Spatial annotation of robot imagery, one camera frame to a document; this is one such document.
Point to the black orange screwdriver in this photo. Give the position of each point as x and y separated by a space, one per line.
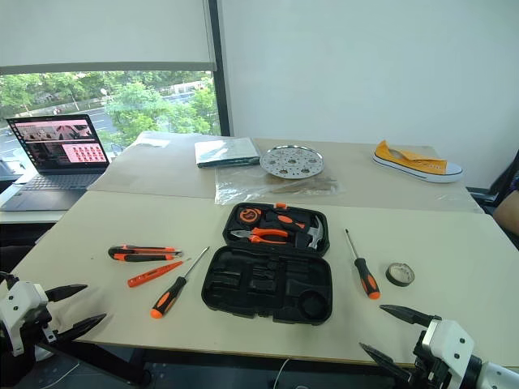
366 275
170 293

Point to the black orange utility knife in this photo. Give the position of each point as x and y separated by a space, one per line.
138 254

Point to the yellow canvas shoe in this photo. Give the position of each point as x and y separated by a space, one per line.
417 164

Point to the black orange claw hammer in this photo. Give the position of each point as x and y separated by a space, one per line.
284 220

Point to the black electrical tape roll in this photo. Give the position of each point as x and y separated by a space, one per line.
390 277

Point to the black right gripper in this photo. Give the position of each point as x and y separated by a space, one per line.
425 366

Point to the clear plastic bag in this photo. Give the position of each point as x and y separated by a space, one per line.
247 186

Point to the black window frame post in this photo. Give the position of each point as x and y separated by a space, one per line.
221 81

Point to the small orange cutter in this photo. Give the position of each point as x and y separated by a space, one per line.
152 275

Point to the black orange tape measure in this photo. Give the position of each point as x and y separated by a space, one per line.
248 215

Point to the round perforated metal plate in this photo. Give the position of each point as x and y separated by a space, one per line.
291 162

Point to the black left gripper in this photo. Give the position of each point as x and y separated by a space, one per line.
40 320

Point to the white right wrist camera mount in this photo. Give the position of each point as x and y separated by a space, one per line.
454 344

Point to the white roller blind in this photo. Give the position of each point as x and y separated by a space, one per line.
105 32

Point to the open black laptop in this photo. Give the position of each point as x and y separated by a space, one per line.
52 180

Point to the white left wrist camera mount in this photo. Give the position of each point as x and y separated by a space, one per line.
18 308

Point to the black tool case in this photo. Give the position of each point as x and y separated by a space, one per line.
243 296

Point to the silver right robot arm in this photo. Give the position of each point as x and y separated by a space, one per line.
498 377

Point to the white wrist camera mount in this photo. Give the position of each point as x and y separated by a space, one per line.
454 344
18 308

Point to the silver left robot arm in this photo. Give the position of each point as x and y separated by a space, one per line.
10 370

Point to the plastic wrapped flat packet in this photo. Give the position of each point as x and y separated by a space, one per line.
225 152

